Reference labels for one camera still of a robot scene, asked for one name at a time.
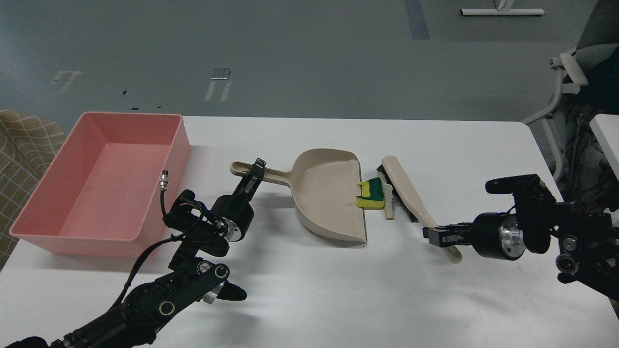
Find beige plastic dustpan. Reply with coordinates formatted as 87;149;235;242
230;148;368;244

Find person in dark clothes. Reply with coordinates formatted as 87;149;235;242
563;49;619;212

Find pink plastic bin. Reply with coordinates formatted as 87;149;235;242
9;112;192;258

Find beige hand brush black bristles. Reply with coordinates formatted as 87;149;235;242
376;156;463;264

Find white side table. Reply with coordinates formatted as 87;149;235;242
590;113;619;179

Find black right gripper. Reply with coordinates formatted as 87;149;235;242
423;212;526;261

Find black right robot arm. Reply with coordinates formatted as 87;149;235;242
424;174;619;301

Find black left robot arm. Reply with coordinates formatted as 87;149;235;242
11;159;266;348

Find beige checked cloth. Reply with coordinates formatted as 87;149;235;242
0;108;65;267

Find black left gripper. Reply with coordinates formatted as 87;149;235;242
211;157;266;242

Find white office chair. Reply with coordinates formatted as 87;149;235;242
521;0;619;181

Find yellow green sponge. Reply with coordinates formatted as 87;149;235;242
355;177;385;210

